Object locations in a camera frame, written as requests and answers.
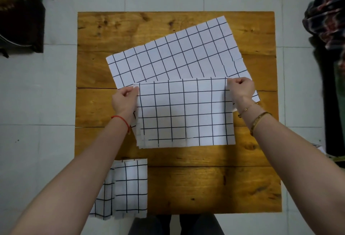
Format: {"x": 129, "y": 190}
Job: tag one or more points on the person's left hand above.
{"x": 124, "y": 102}

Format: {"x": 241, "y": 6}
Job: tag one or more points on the person's right hand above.
{"x": 242, "y": 89}

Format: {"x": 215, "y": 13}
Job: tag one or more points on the grid cloth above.
{"x": 188, "y": 113}
{"x": 103, "y": 199}

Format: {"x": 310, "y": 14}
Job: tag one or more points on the pile of grid cloths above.
{"x": 175, "y": 54}

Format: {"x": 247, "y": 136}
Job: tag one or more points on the person's left forearm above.
{"x": 72, "y": 183}

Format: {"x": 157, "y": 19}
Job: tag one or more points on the person's right forearm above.
{"x": 296, "y": 167}

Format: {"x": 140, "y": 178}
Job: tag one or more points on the person's denim trousers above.
{"x": 199, "y": 224}

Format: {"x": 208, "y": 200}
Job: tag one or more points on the gold bangle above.
{"x": 258, "y": 120}

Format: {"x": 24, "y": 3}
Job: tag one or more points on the long cream and denim sofa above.
{"x": 326, "y": 81}

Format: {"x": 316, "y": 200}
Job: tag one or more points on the green cloth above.
{"x": 340, "y": 92}

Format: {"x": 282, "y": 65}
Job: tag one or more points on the wooden table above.
{"x": 202, "y": 186}

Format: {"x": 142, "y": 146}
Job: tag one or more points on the red plaid blanket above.
{"x": 326, "y": 19}

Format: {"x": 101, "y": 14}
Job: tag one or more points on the cream and denim armchair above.
{"x": 21, "y": 22}

